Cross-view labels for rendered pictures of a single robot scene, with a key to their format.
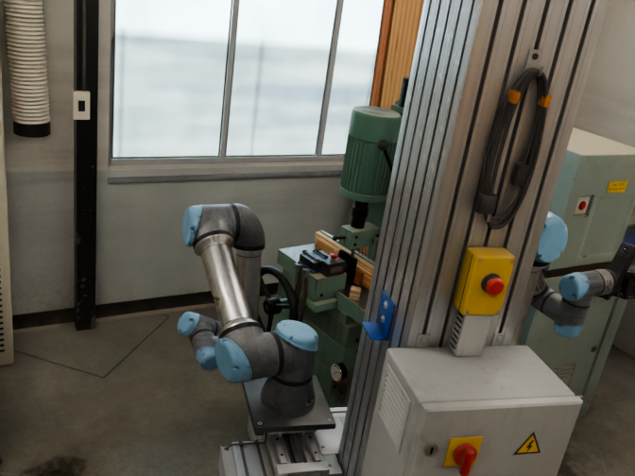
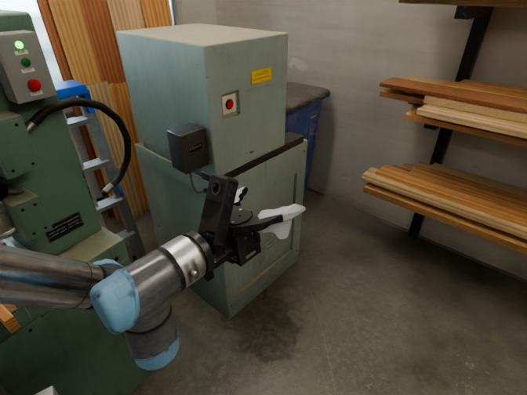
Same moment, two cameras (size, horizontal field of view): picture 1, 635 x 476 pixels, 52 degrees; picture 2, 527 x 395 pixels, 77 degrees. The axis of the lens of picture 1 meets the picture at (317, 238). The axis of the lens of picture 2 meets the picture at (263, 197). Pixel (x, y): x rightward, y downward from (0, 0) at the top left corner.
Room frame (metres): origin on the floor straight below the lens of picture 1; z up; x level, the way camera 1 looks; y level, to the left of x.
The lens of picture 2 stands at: (1.33, -0.84, 1.58)
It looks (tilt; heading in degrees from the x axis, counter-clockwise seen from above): 33 degrees down; 344
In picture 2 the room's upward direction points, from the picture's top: straight up
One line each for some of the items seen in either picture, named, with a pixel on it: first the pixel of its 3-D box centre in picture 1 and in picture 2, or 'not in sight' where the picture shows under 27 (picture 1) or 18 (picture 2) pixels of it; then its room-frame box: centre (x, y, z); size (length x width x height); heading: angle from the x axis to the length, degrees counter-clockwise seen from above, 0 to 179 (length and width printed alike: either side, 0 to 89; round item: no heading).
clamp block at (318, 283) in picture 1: (318, 279); not in sight; (2.10, -0.03, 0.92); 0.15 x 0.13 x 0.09; 40
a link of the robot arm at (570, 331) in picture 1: (566, 314); (146, 325); (1.71, -0.74, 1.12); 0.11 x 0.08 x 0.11; 32
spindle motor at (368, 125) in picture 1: (369, 154); not in sight; (2.27, -0.14, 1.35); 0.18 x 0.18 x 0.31
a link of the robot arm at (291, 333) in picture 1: (292, 348); not in sight; (1.51, 0.02, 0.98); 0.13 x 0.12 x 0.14; 121
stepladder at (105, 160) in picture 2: not in sight; (99, 188); (3.17, -0.36, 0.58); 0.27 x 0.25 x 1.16; 32
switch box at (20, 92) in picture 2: not in sight; (21, 67); (2.37, -0.48, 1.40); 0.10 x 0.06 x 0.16; 130
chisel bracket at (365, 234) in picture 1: (359, 237); not in sight; (2.28, -0.16, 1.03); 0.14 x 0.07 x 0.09; 130
